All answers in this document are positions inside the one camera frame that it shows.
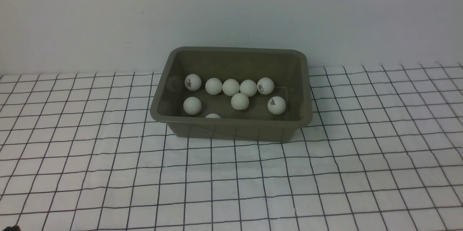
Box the white black-grid tablecloth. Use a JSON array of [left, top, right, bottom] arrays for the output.
[[0, 64, 463, 231]]

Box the white printed ball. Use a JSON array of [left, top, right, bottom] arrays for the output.
[[205, 114, 221, 119], [184, 73, 202, 91]]

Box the olive green plastic bin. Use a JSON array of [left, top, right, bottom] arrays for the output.
[[150, 47, 313, 142]]

